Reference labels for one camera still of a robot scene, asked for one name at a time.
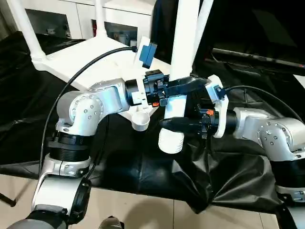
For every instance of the white plastic table leg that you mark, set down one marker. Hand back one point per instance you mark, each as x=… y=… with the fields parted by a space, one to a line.
x=26 y=28
x=184 y=35
x=202 y=31
x=100 y=21

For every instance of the white plastic table top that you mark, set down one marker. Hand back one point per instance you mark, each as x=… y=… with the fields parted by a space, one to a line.
x=90 y=55

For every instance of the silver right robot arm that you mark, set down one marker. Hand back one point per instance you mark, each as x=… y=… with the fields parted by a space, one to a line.
x=267 y=128

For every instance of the small white cup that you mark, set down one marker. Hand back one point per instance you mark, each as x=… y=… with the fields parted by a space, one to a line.
x=133 y=43

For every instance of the red bottle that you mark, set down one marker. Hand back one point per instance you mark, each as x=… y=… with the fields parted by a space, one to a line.
x=94 y=27

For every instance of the white flat board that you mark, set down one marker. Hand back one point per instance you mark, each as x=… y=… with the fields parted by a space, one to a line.
x=299 y=80

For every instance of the dark rounded robot body part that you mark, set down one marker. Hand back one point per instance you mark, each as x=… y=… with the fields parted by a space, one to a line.
x=111 y=223

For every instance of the white cabinet with glass doors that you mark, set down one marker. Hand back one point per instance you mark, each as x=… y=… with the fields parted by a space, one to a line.
x=59 y=14

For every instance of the black plastic mat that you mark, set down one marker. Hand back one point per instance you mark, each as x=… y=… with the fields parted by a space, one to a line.
x=23 y=95

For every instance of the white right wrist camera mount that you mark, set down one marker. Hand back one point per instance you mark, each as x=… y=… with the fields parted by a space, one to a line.
x=221 y=112

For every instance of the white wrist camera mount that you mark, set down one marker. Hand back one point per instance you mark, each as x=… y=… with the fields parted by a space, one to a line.
x=221 y=112
x=146 y=55

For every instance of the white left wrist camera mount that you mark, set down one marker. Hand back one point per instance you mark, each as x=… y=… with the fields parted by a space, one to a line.
x=146 y=55

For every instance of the black folding table frame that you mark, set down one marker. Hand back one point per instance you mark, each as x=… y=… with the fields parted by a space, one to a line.
x=8 y=200

